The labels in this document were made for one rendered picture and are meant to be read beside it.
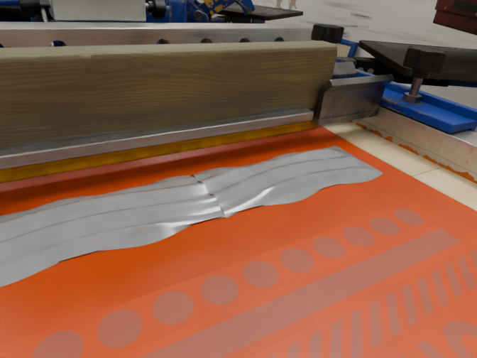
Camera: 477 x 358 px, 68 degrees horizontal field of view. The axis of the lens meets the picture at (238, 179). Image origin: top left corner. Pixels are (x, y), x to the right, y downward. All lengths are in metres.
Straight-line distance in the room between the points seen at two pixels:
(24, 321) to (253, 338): 0.12
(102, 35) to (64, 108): 0.24
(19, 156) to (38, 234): 0.06
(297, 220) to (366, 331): 0.10
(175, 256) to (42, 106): 0.15
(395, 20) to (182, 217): 2.48
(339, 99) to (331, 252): 0.21
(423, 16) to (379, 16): 0.32
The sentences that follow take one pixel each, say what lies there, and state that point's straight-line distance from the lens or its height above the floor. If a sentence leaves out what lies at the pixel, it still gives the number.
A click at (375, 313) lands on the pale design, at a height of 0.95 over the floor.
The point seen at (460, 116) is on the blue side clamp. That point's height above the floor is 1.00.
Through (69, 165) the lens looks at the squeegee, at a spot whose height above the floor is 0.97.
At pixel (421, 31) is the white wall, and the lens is 2.56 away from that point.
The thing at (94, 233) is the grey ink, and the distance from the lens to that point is 0.26.
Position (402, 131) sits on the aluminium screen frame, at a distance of 0.46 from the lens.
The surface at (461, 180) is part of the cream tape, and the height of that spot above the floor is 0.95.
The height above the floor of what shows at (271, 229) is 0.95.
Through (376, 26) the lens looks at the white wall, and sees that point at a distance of 2.76.
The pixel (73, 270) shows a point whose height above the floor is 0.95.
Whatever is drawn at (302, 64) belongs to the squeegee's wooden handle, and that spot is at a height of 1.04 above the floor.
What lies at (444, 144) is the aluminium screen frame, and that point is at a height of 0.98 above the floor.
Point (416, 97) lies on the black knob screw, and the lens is 0.47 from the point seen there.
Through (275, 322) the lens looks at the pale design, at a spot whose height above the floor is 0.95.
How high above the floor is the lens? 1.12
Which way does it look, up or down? 30 degrees down
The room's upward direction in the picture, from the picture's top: 5 degrees clockwise
